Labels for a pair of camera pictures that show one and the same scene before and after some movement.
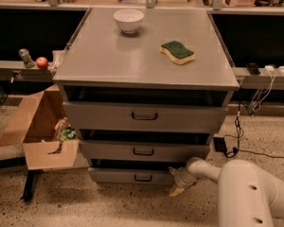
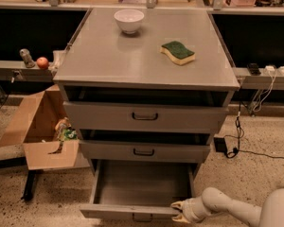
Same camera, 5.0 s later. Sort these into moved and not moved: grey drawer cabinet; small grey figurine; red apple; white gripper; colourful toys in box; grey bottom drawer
Moved: white gripper; grey bottom drawer
Not moved: small grey figurine; red apple; grey drawer cabinet; colourful toys in box
